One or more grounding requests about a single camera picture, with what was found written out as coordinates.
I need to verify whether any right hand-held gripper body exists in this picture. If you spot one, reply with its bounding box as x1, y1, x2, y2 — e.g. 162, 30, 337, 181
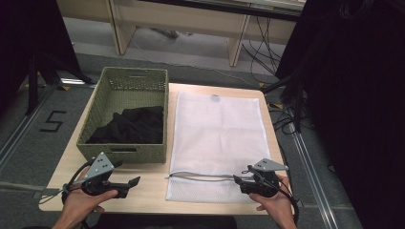
239, 157, 289, 198

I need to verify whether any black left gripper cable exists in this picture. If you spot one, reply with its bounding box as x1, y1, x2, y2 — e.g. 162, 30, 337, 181
37, 157, 96, 229

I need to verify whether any person's right hand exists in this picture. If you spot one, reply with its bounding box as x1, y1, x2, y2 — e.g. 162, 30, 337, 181
248, 174, 295, 225

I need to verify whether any green woven basket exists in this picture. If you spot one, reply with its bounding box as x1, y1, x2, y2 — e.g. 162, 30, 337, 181
75, 66, 169, 165

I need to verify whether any beige wooden desk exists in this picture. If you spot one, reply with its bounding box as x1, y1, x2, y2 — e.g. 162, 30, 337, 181
56, 0, 308, 68

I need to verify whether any black curtain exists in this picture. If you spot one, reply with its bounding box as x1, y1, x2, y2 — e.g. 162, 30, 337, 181
0, 0, 82, 113
274, 0, 405, 229

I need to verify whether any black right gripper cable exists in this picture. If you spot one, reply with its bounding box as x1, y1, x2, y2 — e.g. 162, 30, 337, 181
276, 176, 301, 225

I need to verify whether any black metal stand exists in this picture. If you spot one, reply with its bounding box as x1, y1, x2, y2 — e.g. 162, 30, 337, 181
24, 52, 97, 116
261, 68, 309, 135

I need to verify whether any metal floor rail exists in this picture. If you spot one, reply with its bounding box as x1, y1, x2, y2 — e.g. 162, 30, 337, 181
0, 85, 59, 175
289, 128, 340, 229

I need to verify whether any grey object under desk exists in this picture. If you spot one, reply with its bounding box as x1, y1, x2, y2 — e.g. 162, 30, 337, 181
150, 27, 194, 40

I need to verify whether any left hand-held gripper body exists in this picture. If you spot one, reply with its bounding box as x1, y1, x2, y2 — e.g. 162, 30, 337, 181
80, 151, 128, 198

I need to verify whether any bundle of black floor cables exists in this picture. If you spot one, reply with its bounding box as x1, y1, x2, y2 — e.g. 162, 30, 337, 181
241, 14, 285, 77

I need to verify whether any white mesh laundry bag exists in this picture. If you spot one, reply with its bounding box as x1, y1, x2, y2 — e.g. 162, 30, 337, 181
164, 91, 272, 204

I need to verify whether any person's left hand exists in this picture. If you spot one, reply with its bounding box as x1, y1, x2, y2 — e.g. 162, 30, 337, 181
61, 182, 119, 225

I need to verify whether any black cloth garment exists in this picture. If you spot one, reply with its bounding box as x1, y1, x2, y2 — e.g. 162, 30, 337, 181
85, 105, 165, 145

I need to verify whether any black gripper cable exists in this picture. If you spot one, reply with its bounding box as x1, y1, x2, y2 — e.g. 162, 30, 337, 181
37, 157, 96, 229
276, 176, 301, 225

